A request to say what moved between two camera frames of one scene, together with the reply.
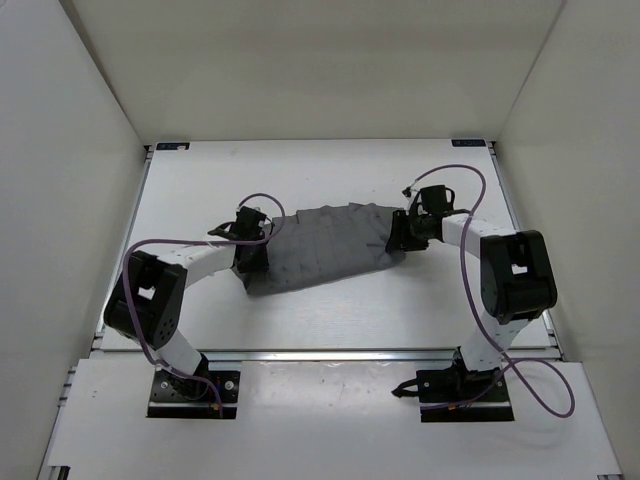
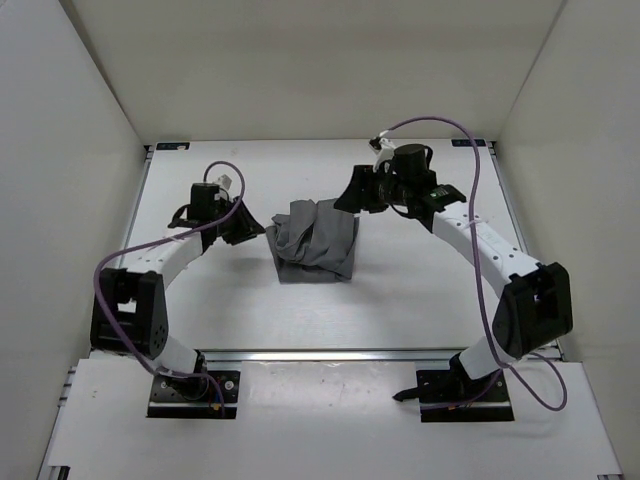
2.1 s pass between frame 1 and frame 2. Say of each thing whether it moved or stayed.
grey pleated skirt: moved
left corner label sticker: stayed
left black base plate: stayed
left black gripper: moved
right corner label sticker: stayed
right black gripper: moved
